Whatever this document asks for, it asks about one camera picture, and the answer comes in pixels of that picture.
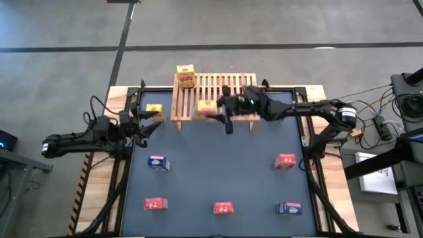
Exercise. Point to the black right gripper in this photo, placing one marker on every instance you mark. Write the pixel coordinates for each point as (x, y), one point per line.
(243, 104)

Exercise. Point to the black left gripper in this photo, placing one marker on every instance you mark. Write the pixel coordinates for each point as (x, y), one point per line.
(136, 127)

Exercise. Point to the yellow Corn Pops cereal box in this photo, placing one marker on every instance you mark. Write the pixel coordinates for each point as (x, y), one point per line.
(206, 106)
(185, 79)
(154, 107)

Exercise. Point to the blue Frosted Flakes cereal box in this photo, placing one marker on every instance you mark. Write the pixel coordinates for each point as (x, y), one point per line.
(288, 208)
(158, 162)

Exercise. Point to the red Froot Loops cereal box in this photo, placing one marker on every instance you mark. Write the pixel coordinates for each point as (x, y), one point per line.
(223, 208)
(285, 161)
(155, 204)

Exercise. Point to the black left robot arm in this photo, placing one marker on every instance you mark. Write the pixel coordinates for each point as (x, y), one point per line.
(72, 145)

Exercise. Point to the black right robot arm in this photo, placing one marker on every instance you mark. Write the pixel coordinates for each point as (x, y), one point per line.
(307, 107)

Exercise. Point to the wooden slatted shelf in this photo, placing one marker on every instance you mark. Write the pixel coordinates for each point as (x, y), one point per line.
(185, 118)

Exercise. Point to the yellow black hazard tape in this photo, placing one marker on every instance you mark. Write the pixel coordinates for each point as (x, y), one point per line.
(79, 195)

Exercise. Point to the grey desk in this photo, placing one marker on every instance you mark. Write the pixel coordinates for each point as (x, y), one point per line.
(20, 161)

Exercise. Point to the yellow connector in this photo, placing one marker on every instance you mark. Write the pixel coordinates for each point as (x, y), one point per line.
(356, 133)

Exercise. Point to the black electronic device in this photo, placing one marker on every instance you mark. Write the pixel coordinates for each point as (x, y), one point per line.
(7, 139)

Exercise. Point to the black metal beam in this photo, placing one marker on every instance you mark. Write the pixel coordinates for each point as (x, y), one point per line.
(373, 164)

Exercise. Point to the black power strip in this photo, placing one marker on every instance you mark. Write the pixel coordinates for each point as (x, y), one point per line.
(382, 127)

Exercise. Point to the white board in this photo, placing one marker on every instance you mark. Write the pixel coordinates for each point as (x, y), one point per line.
(376, 178)

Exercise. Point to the grey equipment stand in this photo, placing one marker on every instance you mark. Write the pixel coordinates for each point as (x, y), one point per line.
(401, 86)

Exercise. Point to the small black gadget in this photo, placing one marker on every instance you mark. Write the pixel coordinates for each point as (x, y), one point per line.
(393, 227)

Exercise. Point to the black table frame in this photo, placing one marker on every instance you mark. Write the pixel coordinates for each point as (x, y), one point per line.
(158, 89)

